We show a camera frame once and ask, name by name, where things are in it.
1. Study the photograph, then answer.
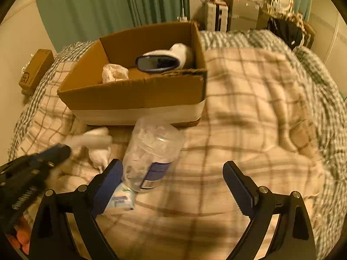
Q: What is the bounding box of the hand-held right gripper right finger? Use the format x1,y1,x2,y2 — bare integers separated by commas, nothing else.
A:
222,161,316,260

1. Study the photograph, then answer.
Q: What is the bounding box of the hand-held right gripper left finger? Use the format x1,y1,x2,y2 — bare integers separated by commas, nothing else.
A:
28,158,124,260

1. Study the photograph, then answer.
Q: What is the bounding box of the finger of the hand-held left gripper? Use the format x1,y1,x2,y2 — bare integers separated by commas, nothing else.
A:
0,144,71,188

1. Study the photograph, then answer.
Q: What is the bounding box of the white cloth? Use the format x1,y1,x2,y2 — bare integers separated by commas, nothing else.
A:
65,127,113,172

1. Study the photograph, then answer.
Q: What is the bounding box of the clear plastic bottle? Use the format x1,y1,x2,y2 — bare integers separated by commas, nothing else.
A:
122,117,185,194

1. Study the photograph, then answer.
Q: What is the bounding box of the person's left hand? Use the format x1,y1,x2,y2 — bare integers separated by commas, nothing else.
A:
7,222,31,254

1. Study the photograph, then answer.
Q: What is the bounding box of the blue and white tissue packet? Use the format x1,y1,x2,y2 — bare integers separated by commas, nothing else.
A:
104,183,136,214

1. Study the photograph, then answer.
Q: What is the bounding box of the beige plaid blanket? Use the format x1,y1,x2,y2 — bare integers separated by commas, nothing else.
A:
8,46,326,260

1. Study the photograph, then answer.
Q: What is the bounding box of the small brown cardboard box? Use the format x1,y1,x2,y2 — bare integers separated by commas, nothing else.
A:
18,49,55,96

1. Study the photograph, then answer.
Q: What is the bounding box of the crumpled white tissue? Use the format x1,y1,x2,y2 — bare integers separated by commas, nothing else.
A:
102,63,129,84

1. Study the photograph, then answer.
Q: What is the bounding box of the white slipper with dark lining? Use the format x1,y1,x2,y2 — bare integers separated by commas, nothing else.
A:
136,43,194,73

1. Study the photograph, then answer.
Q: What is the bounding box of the dark clothing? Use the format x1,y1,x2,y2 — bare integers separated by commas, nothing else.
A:
267,18,304,50

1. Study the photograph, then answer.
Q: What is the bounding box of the white storage unit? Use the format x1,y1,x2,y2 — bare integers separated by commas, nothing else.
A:
205,0,229,31

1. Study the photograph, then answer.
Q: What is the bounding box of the grey box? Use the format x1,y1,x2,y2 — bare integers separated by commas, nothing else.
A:
228,0,261,30

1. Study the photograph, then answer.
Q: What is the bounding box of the white cable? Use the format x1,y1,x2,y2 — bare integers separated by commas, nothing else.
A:
177,0,188,22

